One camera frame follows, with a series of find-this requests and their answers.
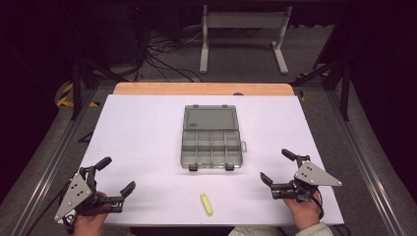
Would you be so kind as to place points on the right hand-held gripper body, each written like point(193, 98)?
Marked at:
point(313, 177)

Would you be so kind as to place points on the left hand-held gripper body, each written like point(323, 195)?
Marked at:
point(74, 193)

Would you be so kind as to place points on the person's left hand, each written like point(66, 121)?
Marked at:
point(89, 225)

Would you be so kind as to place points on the person's right hand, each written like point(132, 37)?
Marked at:
point(305, 213)

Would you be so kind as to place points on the white table mat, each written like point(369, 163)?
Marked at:
point(147, 137)

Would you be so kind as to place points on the person's light clothing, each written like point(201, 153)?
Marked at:
point(259, 231)

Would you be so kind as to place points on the small yellow stick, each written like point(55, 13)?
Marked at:
point(206, 204)

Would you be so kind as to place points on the clear plastic compartment box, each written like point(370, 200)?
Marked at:
point(211, 141)

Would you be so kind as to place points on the yellow black hazard tape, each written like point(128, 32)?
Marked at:
point(65, 96)

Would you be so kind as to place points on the black metal stand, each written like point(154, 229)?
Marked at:
point(77, 82)
point(342, 75)

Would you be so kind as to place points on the white metal stand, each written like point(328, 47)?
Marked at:
point(244, 20)

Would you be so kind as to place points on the aluminium rail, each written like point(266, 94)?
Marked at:
point(49, 167)
point(367, 160)

